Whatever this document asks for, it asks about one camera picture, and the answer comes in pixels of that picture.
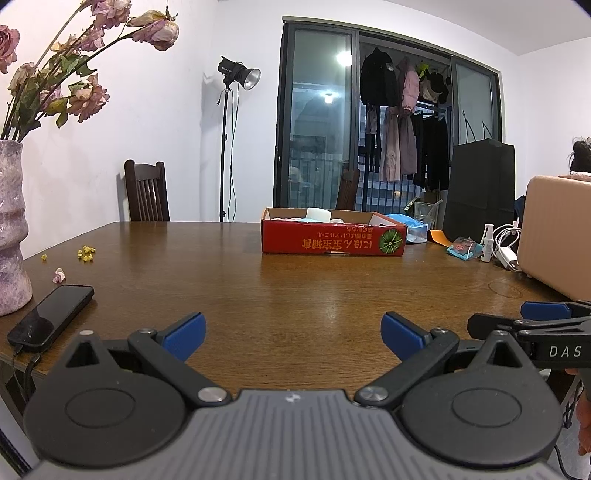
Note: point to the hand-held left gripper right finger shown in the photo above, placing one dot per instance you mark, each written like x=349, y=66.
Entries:
x=401, y=339

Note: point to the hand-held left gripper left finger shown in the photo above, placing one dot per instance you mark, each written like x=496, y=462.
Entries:
x=187, y=337

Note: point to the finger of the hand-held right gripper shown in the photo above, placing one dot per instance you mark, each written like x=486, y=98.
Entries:
x=547, y=310
x=485, y=325

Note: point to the red cardboard box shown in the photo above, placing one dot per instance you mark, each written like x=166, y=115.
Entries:
x=323, y=240

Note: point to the white plush toy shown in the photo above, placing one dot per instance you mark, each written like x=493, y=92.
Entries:
x=318, y=214

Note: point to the person's right hand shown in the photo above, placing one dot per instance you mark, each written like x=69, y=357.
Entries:
x=585, y=424

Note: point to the tan hard case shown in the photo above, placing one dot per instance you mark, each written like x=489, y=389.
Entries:
x=554, y=230

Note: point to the light blue snack packet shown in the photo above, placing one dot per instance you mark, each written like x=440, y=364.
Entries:
x=464, y=248

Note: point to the white spray bottle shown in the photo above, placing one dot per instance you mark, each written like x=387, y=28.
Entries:
x=487, y=244

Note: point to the orange flat item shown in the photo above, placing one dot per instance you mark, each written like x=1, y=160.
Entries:
x=437, y=236

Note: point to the blue plastic packet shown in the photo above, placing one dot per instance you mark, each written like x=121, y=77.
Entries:
x=411, y=226

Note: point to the clear glass cup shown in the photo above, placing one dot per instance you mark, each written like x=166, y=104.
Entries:
x=425, y=214

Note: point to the scattered yellow petals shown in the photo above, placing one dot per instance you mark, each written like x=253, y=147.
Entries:
x=86, y=253

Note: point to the black smartphone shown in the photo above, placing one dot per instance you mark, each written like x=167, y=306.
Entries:
x=51, y=316

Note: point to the black paper bag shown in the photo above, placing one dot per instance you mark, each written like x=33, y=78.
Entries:
x=480, y=184

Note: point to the fallen pink petal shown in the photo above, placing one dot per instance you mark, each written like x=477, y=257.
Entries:
x=59, y=276

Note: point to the brown wooden chair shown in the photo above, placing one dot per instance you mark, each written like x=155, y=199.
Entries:
x=348, y=189

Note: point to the dark wooden dining chair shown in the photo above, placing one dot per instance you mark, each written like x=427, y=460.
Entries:
x=145, y=171

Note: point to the black hanging trousers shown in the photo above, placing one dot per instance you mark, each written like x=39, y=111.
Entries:
x=434, y=152

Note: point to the mauve hanging coat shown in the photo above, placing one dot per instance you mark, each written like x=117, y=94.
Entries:
x=397, y=152

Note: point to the pink textured vase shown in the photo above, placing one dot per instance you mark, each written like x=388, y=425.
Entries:
x=11, y=230

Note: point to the black hanging hat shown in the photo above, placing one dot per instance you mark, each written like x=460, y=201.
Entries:
x=438, y=87

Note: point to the pink hanging jacket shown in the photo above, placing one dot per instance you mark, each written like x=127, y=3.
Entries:
x=408, y=90

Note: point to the hanging clothes rack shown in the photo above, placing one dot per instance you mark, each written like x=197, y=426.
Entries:
x=318, y=92

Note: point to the black hanging jacket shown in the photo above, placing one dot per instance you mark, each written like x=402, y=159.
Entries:
x=378, y=78

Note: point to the green hanging item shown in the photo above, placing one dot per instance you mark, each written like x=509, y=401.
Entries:
x=422, y=69

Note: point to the studio light on stand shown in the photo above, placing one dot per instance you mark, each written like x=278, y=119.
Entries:
x=235, y=71

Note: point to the dried pink flowers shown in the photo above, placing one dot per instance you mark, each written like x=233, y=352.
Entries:
x=159, y=32

